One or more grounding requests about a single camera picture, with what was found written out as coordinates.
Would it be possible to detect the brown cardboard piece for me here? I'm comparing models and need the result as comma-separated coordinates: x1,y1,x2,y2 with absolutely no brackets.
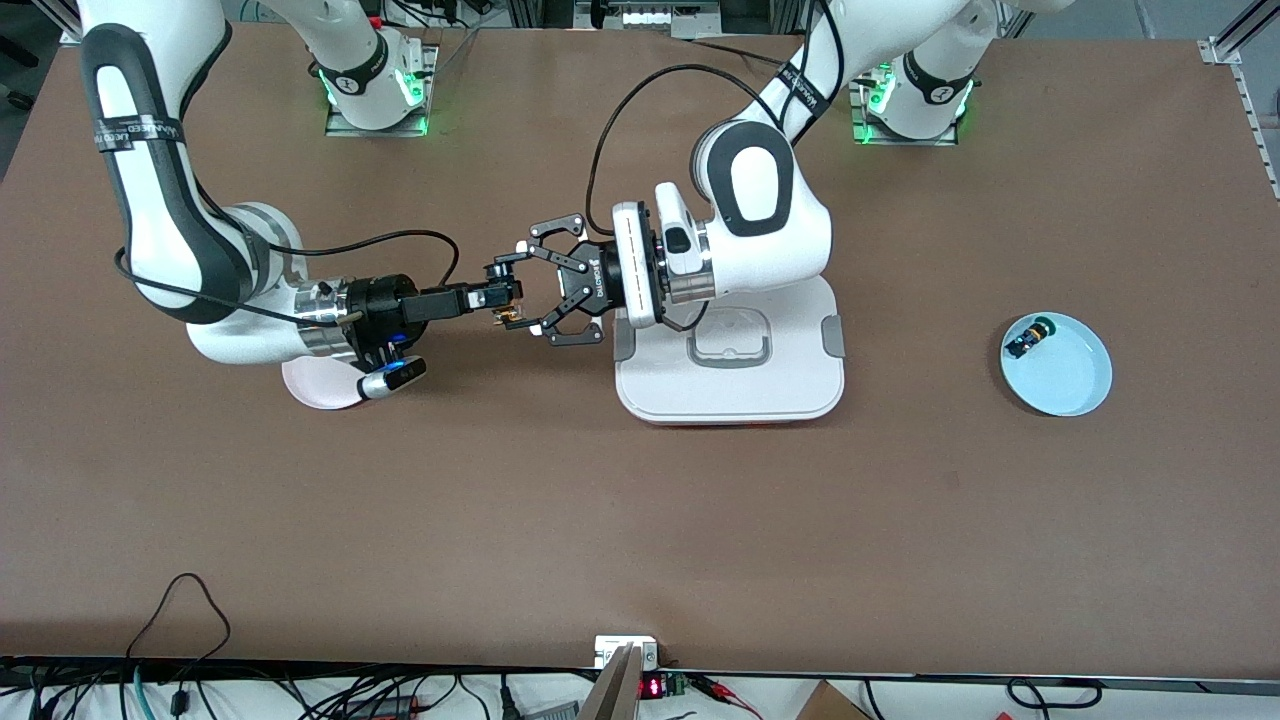
795,680,871,720

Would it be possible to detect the small white mount block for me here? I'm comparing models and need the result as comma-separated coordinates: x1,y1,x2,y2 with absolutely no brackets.
594,636,661,671

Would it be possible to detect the black looped cable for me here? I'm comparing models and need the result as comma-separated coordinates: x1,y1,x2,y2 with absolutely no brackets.
125,573,233,691

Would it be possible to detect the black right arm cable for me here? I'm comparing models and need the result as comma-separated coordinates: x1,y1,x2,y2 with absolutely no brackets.
115,230,461,327

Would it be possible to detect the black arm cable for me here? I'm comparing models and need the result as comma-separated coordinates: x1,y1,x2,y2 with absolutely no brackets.
585,0,847,241
115,230,461,327

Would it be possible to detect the pink round plate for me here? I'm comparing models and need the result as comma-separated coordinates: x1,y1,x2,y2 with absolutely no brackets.
282,355,367,411

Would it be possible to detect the light blue round plate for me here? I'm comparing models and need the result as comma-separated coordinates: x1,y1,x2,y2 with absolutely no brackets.
1000,312,1113,417

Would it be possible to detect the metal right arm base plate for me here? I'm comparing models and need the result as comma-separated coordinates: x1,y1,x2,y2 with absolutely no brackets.
325,45,439,138

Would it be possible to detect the grey aluminium profile bar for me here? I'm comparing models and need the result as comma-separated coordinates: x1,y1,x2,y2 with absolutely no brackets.
580,645,643,720

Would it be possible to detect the aluminium corner rail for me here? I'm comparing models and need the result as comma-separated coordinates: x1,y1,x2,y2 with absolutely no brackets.
1198,0,1280,201

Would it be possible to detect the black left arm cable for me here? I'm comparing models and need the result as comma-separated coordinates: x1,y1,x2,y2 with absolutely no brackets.
585,0,847,241

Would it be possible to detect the black cable to base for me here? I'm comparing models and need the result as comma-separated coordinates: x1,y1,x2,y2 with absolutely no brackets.
690,35,793,73

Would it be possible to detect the white electronics box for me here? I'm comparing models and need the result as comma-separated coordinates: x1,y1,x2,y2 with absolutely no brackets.
575,0,723,33

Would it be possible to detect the black oval cable loop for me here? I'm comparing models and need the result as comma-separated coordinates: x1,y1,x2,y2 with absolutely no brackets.
1005,678,1103,711

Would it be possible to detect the white lidded storage container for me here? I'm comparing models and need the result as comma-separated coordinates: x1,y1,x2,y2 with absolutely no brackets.
613,275,846,427

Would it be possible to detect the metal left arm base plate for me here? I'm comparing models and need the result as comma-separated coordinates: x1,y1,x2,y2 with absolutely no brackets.
850,50,959,147

